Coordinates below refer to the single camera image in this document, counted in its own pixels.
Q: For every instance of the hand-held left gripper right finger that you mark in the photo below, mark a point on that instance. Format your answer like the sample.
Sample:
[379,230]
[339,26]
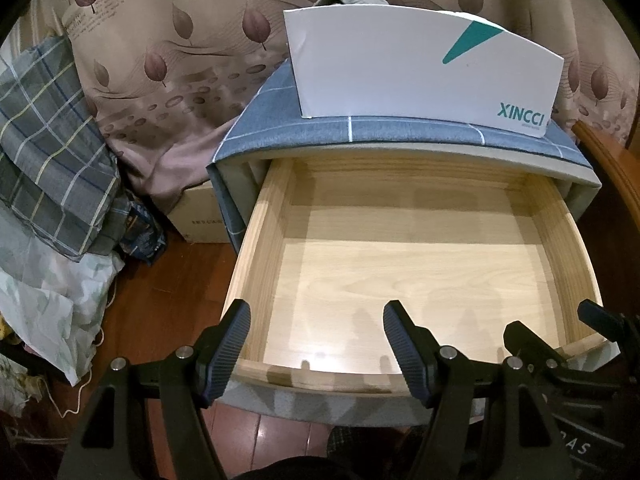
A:
[405,350]

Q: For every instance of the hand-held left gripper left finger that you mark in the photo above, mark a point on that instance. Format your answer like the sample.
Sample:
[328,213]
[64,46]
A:
[230,345]

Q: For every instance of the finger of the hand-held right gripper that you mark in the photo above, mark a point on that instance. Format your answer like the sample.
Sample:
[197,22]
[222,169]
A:
[597,317]
[530,340]

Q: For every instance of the grey fronted wooden drawer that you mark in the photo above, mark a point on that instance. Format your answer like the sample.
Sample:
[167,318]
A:
[400,270]

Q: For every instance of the white cardboard box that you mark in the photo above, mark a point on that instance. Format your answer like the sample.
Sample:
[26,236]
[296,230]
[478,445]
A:
[400,70]

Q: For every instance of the pale cardboard carton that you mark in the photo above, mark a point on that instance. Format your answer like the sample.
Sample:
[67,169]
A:
[200,215]

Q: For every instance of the dark blue packet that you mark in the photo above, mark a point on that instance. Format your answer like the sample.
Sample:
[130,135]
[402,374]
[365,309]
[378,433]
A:
[142,240]

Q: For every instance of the orange wooden furniture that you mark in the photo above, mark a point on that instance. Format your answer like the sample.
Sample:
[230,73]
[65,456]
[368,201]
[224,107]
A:
[610,160]

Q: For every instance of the grey nightstand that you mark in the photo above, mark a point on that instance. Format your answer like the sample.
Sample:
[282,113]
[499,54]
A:
[450,149]

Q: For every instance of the yellow floral cloth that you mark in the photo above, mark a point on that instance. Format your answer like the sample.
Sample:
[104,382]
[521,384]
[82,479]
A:
[10,337]

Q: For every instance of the grey plaid cloth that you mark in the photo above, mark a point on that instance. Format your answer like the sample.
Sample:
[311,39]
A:
[50,135]

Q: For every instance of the leaf print curtain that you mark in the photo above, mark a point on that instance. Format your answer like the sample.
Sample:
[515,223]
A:
[200,35]

